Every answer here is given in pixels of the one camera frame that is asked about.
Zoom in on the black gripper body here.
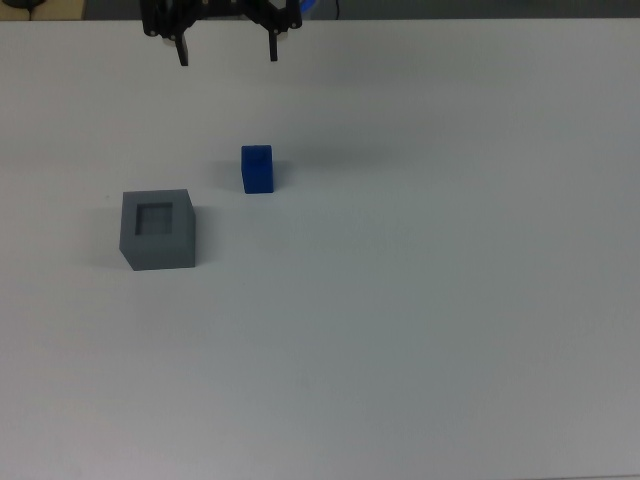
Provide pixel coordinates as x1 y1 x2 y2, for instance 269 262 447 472
192 0 251 16

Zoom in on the blue block with stud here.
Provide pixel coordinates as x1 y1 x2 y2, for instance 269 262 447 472
240 144 276 196

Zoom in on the grey hollow cuboid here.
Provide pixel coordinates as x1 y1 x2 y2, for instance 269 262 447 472
118 188 197 272

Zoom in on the wooden desk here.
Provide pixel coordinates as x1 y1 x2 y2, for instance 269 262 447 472
0 0 87 23

